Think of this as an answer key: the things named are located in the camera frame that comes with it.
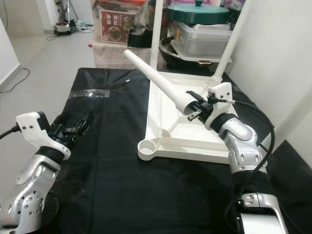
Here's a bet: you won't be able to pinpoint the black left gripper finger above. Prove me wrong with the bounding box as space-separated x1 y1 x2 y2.
68 117 93 137
51 112 74 135

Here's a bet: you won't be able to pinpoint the white plastic table top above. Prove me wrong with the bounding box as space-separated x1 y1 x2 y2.
136 71 244 164

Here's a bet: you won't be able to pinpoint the clear tape strip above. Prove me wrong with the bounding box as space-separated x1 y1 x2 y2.
71 89 110 98

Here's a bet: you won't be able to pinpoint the black wok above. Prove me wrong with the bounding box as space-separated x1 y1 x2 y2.
160 41 220 71

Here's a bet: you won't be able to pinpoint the clear plastic container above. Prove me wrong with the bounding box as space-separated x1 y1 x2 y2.
173 22 234 58

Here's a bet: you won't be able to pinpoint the beige cloth covered shelf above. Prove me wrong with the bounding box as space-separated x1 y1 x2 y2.
92 41 152 69

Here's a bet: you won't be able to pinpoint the green round pot lid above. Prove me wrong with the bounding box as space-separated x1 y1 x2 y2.
167 0 231 25

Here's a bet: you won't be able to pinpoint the black bag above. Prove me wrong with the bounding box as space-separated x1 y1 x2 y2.
128 0 159 48

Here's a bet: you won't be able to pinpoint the black tablecloth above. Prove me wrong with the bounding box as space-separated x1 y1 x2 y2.
51 67 312 234

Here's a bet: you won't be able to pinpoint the dark teal snack bag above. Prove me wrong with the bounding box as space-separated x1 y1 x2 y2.
229 0 247 11

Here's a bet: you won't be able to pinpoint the red printed carton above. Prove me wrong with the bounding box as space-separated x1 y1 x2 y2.
100 10 139 44

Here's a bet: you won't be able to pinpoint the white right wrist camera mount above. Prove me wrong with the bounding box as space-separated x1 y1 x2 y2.
202 82 232 125

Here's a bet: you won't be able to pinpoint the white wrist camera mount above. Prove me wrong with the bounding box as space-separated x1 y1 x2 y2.
16 112 71 159
202 82 232 125

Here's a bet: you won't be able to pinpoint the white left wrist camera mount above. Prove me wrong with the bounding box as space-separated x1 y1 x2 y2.
16 112 71 159

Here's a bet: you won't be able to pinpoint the black wall cable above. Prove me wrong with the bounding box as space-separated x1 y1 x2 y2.
0 67 31 93

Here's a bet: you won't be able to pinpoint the white floor cables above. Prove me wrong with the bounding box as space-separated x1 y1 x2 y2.
71 20 93 34

